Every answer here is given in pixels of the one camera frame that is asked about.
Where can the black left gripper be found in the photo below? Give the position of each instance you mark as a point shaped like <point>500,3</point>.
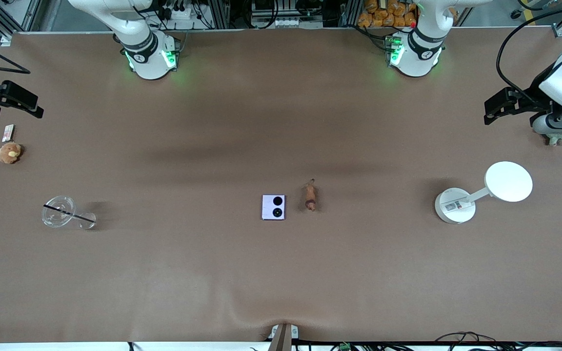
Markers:
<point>535,92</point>

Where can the brown lion statue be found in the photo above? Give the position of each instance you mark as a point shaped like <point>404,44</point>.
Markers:
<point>310,196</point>

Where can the lilac flip phone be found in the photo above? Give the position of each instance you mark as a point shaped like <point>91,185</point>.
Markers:
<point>273,207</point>

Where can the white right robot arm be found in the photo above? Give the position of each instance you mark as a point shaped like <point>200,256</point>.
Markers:
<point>147,61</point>

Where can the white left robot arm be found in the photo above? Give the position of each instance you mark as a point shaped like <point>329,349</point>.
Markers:
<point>420,53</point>

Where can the small white red packet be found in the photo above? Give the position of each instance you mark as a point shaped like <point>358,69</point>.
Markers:
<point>8,132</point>

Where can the brown plush toy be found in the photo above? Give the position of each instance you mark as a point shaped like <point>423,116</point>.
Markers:
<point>9,153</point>

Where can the green plush toy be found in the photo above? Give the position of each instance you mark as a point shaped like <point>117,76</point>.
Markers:
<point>560,140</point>

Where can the white round disc stand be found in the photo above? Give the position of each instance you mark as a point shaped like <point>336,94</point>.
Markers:
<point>508,181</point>

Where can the clear plastic cup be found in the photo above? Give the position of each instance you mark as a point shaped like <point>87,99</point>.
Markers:
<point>59,212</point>

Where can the black drinking straw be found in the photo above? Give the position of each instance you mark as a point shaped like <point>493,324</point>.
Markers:
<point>69,214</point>

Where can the orange bag pile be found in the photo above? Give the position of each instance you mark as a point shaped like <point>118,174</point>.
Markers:
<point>387,13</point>

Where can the white power strip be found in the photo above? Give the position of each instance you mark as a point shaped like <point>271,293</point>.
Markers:
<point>179,12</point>

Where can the brown table cover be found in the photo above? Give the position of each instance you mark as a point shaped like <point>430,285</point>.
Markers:
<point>281,278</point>

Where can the small green connector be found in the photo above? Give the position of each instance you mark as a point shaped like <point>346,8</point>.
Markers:
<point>344,347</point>

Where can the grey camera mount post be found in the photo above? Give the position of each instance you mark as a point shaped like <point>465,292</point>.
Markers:
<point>282,337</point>

